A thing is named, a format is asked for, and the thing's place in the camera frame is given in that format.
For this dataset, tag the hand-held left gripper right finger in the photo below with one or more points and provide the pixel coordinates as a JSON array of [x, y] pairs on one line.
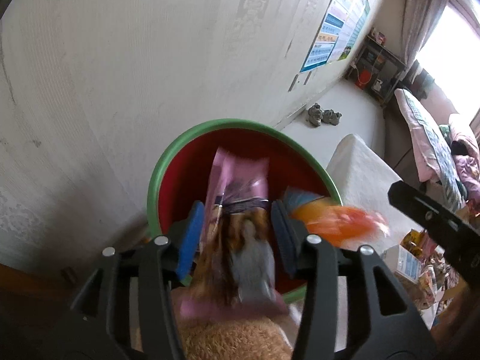
[[283, 240]]

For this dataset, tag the patchwork quilt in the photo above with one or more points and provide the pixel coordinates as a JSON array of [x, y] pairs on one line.
[[427, 135]]

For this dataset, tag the blue striped wrapper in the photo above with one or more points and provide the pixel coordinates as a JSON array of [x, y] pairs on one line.
[[300, 198]]

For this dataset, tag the window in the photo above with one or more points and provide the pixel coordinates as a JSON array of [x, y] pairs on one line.
[[453, 52]]

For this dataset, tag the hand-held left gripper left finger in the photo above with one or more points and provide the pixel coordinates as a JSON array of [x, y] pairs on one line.
[[191, 240]]

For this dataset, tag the green-rimmed red bin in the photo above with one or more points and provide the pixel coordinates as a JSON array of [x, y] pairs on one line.
[[240, 142]]

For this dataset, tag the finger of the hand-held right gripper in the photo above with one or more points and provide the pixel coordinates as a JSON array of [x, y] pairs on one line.
[[442, 225]]

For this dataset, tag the orange snack wrapper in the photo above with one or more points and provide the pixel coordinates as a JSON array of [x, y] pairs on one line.
[[337, 225]]

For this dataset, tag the green-bordered chart poster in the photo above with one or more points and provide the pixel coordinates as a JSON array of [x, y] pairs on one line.
[[352, 7]]

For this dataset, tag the pile of colourful packets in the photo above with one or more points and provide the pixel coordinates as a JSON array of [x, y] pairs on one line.
[[438, 277]]

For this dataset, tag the pink snack wrapper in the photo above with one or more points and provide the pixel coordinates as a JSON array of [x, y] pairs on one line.
[[240, 172]]

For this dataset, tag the blue-bordered chart poster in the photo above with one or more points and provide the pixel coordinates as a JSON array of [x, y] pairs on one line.
[[324, 43]]

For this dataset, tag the small cardboard box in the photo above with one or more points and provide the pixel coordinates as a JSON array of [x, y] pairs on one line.
[[403, 264]]

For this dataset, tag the grey curtain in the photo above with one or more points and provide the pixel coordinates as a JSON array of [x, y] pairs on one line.
[[422, 11]]

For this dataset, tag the pink quilt heap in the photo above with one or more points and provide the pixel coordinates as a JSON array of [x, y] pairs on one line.
[[467, 157]]

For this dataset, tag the red bucket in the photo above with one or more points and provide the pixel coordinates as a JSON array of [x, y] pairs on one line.
[[362, 78]]

